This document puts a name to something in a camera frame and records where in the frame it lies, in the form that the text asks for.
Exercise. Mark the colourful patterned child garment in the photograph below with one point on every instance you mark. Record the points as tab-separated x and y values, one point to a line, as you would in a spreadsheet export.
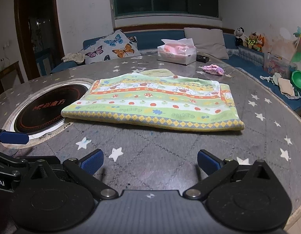
173	102

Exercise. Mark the orange fox plush toy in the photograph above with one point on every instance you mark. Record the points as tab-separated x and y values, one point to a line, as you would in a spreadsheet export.
259	44

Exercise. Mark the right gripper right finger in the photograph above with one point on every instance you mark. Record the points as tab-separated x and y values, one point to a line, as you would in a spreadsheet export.
218	171

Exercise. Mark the yellow bear plush toy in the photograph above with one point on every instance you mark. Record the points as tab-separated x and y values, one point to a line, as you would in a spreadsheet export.
251	40

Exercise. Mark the green plastic bowl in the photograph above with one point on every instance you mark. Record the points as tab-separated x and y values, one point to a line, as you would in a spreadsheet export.
296	79

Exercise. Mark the grey star tablecloth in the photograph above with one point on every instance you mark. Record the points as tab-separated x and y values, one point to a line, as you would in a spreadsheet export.
139	157

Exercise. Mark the panda plush toy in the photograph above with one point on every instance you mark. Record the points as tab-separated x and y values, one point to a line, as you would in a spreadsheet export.
240	37

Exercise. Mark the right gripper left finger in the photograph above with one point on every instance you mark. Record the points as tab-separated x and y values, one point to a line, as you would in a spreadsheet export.
83	170

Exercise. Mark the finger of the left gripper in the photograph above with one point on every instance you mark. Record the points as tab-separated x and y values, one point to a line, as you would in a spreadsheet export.
13	138

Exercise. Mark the pink hair scrunchie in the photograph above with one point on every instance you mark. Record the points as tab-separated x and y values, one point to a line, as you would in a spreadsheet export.
213	69

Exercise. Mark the wooden side table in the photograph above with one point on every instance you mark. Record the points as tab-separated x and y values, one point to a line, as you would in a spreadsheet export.
11	69

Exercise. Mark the pink tissue pack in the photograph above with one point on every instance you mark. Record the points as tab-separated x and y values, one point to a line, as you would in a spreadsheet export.
181	51

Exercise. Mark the clear plastic toy box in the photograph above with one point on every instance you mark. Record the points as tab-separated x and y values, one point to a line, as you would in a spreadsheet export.
277	64

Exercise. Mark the small black box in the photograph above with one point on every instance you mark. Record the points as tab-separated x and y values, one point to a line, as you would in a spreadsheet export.
202	58

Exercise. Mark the butterfly print pillow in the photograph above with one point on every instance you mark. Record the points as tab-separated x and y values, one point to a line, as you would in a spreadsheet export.
112	46

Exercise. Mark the grey cushion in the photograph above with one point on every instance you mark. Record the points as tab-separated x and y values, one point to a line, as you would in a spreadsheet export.
208	41

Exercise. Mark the dark wooden door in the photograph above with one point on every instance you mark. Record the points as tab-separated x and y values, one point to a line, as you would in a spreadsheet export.
38	35

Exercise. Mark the built-in induction cooker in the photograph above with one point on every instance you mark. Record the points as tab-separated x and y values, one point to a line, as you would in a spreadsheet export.
42	113

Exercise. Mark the colourful paper pinwheel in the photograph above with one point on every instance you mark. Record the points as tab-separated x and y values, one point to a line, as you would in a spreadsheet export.
297	53

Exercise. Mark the beige crumpled cloth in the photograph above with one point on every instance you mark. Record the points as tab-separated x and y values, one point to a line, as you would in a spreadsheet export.
75	57

